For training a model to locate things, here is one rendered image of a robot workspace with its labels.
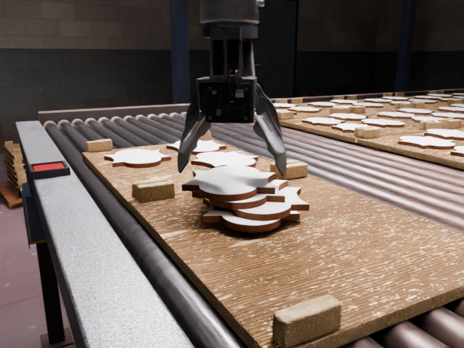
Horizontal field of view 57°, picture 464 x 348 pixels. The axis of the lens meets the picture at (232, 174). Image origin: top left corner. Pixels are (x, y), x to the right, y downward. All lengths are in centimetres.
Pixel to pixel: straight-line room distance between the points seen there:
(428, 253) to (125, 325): 35
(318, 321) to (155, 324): 15
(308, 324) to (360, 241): 22
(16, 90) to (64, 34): 92
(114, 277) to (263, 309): 19
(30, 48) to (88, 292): 551
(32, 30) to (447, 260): 568
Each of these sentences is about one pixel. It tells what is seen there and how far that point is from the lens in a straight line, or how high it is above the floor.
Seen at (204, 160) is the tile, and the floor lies 95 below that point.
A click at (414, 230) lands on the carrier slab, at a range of 61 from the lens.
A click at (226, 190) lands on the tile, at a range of 56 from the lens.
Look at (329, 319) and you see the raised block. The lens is 38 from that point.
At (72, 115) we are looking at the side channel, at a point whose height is 93.
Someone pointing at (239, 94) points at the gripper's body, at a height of 111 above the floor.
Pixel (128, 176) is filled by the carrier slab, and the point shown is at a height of 94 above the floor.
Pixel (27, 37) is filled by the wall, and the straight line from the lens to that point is 593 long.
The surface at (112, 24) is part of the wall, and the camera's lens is 620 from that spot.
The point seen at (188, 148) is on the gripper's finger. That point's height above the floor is 103.
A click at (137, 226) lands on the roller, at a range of 64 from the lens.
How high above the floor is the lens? 116
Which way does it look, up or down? 15 degrees down
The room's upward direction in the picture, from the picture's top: straight up
